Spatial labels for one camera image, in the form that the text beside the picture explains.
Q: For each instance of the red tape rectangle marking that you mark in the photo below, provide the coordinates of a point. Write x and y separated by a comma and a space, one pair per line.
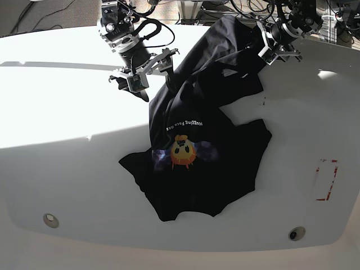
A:
324, 179

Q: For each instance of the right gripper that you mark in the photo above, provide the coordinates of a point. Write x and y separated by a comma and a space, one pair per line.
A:
138, 60

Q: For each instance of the table grommet hole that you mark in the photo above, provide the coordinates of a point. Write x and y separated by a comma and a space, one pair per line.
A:
50, 220
297, 233

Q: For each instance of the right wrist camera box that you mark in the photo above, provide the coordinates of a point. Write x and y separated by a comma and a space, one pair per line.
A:
137, 82

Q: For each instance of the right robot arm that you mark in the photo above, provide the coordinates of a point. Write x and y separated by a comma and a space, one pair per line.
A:
124, 30

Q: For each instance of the right table grommet hole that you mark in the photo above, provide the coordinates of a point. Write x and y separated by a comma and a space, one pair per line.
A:
297, 233

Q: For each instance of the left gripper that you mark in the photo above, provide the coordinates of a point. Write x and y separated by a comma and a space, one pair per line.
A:
278, 38

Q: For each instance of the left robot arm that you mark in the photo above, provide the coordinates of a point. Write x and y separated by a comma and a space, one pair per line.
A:
290, 20

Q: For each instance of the left table grommet hole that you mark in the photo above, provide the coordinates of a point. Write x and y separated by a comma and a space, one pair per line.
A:
50, 220

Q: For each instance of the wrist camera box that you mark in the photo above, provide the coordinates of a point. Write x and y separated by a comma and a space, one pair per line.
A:
269, 57
137, 82

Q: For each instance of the black printed t-shirt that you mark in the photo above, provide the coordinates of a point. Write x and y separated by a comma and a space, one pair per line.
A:
199, 161

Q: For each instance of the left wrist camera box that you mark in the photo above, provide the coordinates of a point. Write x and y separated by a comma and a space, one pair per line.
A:
269, 57

